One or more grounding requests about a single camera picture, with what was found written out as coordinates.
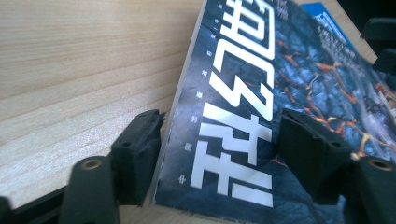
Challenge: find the blue book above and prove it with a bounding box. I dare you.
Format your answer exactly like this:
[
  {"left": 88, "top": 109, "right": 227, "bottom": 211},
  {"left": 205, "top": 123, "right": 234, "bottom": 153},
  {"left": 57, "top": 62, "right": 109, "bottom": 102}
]
[{"left": 299, "top": 1, "right": 357, "bottom": 51}]

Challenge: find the dark magazine with lava print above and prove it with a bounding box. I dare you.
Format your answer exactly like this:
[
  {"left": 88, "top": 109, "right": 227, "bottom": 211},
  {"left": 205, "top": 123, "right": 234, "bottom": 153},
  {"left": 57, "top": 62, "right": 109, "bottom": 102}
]
[{"left": 151, "top": 0, "right": 396, "bottom": 224}]

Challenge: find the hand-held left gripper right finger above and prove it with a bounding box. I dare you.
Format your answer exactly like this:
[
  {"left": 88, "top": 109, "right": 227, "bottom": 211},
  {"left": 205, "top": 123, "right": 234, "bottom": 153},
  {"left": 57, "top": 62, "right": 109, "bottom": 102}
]
[{"left": 275, "top": 107, "right": 355, "bottom": 206}]

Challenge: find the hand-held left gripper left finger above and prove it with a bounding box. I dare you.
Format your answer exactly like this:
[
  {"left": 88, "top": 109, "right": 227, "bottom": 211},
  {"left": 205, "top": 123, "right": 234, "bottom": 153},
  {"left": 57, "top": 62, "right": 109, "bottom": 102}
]
[{"left": 110, "top": 108, "right": 166, "bottom": 208}]

